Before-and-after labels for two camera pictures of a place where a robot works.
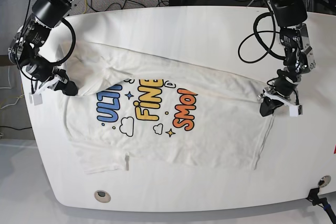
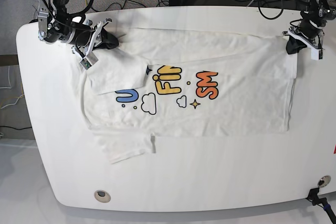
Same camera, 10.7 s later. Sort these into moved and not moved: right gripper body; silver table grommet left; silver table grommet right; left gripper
Moved: left gripper; right gripper body
Not moved: silver table grommet right; silver table grommet left
